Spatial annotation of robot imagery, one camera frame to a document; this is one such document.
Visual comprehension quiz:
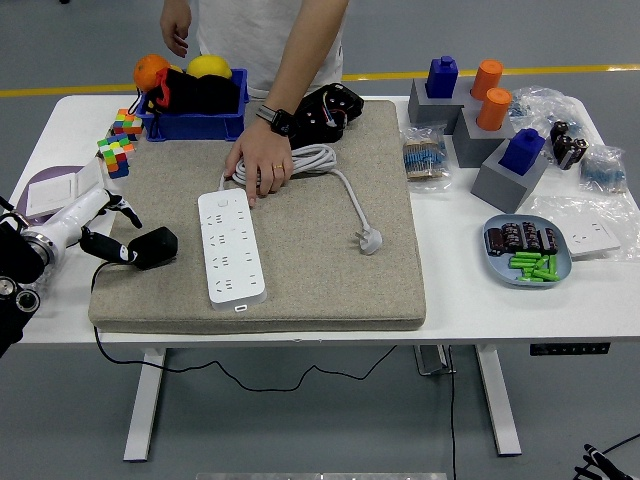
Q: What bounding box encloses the orange cylinder peg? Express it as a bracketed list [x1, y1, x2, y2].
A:
[475, 87, 514, 133]
[470, 58, 504, 102]

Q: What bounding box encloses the black pouch with red trim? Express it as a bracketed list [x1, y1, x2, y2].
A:
[127, 67, 201, 117]

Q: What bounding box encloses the twisted colourful puzzle cube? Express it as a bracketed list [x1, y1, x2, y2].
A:
[96, 132, 137, 180]

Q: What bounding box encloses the blue-grey plate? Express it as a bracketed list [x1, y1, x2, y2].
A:
[481, 213, 574, 290]

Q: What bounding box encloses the orange fruit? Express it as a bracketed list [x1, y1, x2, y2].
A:
[132, 53, 172, 93]

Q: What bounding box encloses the black plug adapter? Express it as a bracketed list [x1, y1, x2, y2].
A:
[128, 226, 180, 271]

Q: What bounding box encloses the large clear plastic bag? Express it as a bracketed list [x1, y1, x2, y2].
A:
[529, 192, 640, 264]

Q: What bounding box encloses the clear bag of blue parts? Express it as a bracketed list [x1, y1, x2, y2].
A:
[508, 85, 586, 141]
[578, 143, 629, 195]

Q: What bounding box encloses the blue square peg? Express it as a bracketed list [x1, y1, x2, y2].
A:
[424, 54, 460, 100]
[499, 127, 546, 177]

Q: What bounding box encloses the grey block holder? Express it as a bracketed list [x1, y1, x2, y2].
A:
[451, 107, 516, 169]
[470, 139, 551, 215]
[407, 77, 476, 135]

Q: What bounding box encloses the person's right hand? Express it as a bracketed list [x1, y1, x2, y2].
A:
[159, 0, 194, 59]

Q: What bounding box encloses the white wall socket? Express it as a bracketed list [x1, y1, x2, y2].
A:
[562, 218, 623, 260]

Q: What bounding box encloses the person's left hand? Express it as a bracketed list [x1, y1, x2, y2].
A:
[223, 117, 296, 209]

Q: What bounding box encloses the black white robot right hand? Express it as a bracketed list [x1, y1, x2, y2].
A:
[574, 442, 640, 480]

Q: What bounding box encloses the clear bag of resistors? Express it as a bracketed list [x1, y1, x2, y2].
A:
[401, 123, 454, 194]

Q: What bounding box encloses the beige fabric mat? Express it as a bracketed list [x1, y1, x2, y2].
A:
[88, 98, 428, 335]

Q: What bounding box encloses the black wristwatch grey band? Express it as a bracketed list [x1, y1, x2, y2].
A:
[255, 103, 302, 137]

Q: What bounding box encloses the grey power strip cord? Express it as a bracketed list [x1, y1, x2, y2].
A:
[218, 143, 385, 257]

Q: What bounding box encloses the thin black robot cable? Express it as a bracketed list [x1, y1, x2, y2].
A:
[597, 433, 640, 454]

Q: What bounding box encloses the black table control panel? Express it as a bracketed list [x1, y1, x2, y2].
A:
[529, 341, 612, 357]

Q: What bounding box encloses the thin black adapter cord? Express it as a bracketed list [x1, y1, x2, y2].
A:
[89, 258, 401, 394]

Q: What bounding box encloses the blue plastic bin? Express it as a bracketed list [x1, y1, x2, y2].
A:
[134, 68, 250, 143]

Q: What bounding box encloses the black device with coloured wires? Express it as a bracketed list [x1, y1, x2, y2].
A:
[287, 82, 365, 150]

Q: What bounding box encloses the white wall switch panel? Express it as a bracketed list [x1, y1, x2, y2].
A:
[24, 174, 81, 220]
[74, 158, 107, 199]

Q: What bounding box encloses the white power strip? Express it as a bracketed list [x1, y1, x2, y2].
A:
[197, 187, 269, 312]

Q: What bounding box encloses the black hanging cable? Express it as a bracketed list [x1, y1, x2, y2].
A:
[446, 344, 459, 480]

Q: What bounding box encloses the bag of black capacitors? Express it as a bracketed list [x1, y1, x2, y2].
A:
[548, 119, 591, 172]

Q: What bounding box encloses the white table leg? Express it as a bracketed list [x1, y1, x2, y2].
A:
[473, 343, 524, 457]
[123, 347, 169, 462]

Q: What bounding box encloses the plain black cloth pouch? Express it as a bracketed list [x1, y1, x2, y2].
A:
[193, 73, 242, 116]

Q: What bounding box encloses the yellow lemon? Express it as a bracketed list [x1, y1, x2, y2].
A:
[186, 53, 234, 80]

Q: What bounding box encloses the small colourful puzzle cube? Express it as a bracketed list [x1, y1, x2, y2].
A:
[112, 108, 145, 142]

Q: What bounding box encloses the metal bracket under table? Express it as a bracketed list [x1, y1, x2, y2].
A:
[413, 344, 457, 377]

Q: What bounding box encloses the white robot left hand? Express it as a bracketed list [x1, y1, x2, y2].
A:
[42, 187, 144, 265]

